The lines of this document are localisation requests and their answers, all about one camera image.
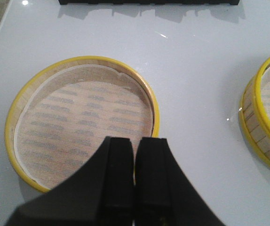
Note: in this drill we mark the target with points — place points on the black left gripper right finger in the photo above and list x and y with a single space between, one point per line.
163 194

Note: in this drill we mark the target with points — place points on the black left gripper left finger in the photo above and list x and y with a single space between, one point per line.
100 193

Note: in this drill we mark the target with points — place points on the bamboo steamer tier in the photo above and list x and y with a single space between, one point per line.
26 99
252 116

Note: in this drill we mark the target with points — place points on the white steamer liner cloth left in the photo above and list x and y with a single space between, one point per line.
78 117

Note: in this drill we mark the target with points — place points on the black bowl rack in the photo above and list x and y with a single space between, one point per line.
148 2

